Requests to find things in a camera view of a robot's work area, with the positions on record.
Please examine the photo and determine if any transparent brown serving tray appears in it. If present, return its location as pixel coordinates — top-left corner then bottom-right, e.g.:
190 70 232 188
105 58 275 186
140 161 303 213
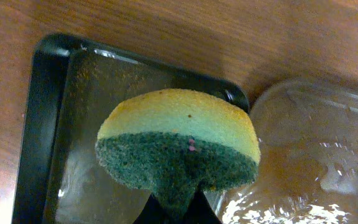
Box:
211 80 358 223

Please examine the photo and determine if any black plastic tray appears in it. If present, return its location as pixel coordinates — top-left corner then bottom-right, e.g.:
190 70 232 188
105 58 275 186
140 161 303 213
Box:
12 34 249 223

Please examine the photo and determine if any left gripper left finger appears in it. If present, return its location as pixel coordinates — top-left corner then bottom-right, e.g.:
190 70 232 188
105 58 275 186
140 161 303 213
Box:
133 194 163 224

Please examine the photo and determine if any green and yellow sponge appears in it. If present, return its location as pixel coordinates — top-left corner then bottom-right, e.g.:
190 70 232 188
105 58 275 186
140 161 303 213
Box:
95 89 260 222

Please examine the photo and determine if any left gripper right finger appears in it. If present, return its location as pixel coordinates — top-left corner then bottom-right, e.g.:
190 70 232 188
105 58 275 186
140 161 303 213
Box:
185 191 221 224

